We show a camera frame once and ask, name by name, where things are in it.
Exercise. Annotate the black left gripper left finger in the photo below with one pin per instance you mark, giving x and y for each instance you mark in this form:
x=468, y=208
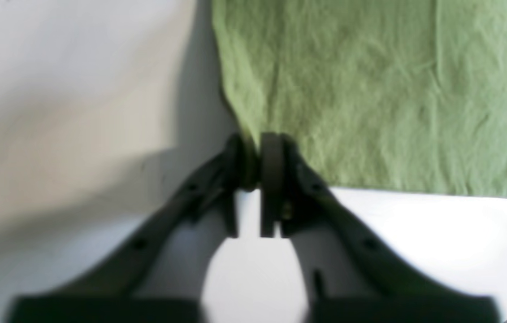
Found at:
x=157, y=274

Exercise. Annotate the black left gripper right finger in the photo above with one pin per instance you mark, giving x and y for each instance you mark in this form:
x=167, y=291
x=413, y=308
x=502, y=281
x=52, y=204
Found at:
x=350, y=274

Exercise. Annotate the olive green T-shirt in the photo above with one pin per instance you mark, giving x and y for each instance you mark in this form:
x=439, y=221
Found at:
x=392, y=95

